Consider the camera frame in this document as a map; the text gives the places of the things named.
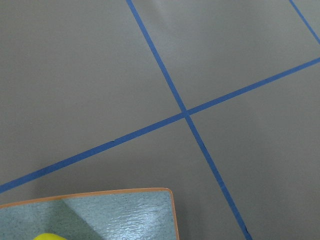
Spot grey square plate orange rim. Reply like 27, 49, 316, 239
0, 187, 180, 240

